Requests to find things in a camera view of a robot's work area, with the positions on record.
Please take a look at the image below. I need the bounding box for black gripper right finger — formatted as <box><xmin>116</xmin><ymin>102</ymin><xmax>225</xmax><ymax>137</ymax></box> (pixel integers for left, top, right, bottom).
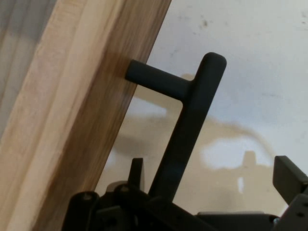
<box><xmin>272</xmin><ymin>155</ymin><xmax>308</xmax><ymax>231</ymax></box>

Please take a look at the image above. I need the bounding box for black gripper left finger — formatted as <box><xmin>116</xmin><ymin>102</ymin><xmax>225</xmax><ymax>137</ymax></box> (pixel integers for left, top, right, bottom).
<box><xmin>61</xmin><ymin>157</ymin><xmax>212</xmax><ymax>231</ymax></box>

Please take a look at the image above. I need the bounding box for wooden drawer front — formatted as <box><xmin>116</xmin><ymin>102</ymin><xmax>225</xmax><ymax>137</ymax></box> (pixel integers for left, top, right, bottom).
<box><xmin>0</xmin><ymin>0</ymin><xmax>172</xmax><ymax>231</ymax></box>

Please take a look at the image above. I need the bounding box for wooden cabinet body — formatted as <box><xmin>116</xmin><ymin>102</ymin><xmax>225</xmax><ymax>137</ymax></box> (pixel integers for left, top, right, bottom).
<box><xmin>0</xmin><ymin>0</ymin><xmax>57</xmax><ymax>140</ymax></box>

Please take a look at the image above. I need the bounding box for black bar drawer handle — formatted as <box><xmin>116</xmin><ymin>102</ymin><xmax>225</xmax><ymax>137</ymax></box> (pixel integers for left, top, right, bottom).
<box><xmin>124</xmin><ymin>52</ymin><xmax>227</xmax><ymax>203</ymax></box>

